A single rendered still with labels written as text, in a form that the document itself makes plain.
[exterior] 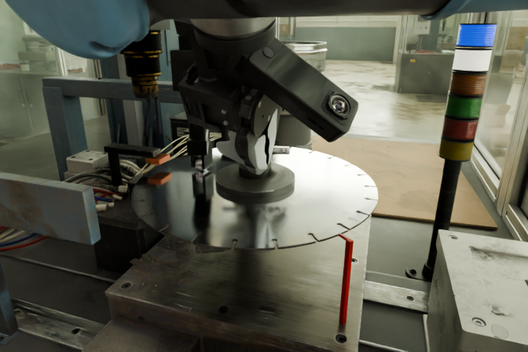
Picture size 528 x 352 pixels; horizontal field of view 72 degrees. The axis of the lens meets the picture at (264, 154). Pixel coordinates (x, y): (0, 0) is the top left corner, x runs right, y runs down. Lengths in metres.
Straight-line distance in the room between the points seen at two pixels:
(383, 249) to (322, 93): 0.47
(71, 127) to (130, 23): 0.81
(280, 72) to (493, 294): 0.31
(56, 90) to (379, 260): 0.78
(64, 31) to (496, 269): 0.46
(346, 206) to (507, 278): 0.18
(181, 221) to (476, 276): 0.33
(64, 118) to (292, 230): 0.69
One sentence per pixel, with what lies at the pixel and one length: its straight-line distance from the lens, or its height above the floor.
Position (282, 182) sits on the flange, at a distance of 0.48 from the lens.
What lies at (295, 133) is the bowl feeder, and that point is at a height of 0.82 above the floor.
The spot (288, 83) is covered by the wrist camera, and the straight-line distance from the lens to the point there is 0.33.
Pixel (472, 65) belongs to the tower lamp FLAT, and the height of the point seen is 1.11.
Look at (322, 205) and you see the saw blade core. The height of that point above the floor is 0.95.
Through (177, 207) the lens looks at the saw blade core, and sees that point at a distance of 0.45.
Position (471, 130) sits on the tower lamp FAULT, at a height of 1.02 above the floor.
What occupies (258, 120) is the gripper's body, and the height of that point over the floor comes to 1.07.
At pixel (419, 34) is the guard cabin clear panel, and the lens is 1.51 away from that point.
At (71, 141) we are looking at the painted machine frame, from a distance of 0.98.
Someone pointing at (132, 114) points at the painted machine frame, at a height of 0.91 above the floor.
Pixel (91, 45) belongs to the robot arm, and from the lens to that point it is 0.18.
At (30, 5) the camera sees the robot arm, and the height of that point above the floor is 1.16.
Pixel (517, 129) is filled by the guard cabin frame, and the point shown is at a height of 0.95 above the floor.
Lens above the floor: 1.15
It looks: 19 degrees down
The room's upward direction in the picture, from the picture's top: straight up
